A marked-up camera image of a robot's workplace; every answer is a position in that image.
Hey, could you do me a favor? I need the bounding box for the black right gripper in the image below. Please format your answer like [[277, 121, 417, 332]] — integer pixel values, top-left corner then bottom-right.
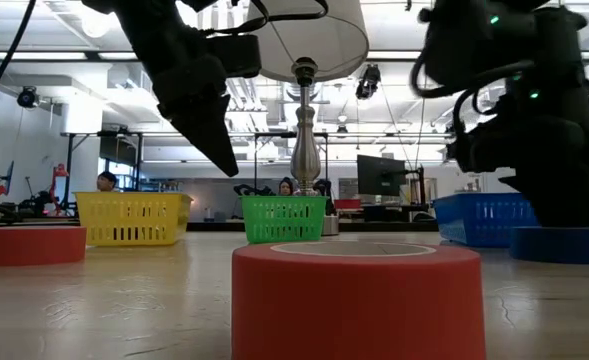
[[446, 93, 589, 230]]

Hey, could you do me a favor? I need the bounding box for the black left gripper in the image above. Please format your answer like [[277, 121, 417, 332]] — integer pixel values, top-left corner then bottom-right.
[[137, 23, 241, 179]]

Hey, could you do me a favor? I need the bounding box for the blue tape roll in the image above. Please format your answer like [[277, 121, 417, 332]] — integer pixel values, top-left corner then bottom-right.
[[508, 225, 589, 266]]

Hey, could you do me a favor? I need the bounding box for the red tape roll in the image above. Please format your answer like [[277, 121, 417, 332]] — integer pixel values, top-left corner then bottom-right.
[[231, 241, 488, 360], [0, 225, 88, 268]]

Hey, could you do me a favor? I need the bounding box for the blue plastic basket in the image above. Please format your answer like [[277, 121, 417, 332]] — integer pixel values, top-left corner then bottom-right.
[[431, 192, 541, 249]]

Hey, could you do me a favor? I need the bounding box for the green plastic basket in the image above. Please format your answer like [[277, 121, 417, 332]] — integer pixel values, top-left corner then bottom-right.
[[239, 194, 330, 245]]

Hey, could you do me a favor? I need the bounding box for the yellow plastic basket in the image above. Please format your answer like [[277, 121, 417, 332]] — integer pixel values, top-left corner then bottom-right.
[[73, 191, 195, 248]]

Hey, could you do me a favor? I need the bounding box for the silver table lamp white shade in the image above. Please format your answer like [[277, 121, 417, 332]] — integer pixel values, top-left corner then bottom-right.
[[240, 0, 371, 237]]

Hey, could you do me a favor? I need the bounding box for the red background bin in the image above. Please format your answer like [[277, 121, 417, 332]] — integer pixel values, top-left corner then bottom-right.
[[334, 197, 363, 212]]

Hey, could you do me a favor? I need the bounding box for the black ceiling spotlight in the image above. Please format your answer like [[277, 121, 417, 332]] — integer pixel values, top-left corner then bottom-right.
[[15, 85, 41, 110], [355, 63, 382, 100]]

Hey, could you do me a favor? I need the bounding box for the black computer monitor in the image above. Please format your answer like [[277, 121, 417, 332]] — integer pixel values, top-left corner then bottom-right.
[[356, 154, 408, 198]]

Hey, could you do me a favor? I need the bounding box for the black background rack frame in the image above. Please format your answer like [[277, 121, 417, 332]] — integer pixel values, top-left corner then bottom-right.
[[62, 129, 331, 194]]

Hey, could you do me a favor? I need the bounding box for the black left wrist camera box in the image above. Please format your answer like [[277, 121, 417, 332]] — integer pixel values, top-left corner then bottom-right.
[[205, 33, 264, 80]]

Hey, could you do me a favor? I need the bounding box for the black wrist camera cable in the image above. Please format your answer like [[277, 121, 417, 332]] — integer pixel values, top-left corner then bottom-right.
[[197, 0, 331, 37]]

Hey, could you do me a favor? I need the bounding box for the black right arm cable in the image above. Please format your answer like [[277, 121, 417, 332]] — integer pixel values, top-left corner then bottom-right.
[[409, 58, 536, 100]]

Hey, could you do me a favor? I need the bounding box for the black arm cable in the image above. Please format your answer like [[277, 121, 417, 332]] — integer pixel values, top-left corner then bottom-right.
[[0, 0, 39, 127], [409, 58, 536, 100]]

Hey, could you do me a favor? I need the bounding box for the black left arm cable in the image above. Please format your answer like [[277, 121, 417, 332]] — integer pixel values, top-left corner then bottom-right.
[[0, 0, 39, 127]]

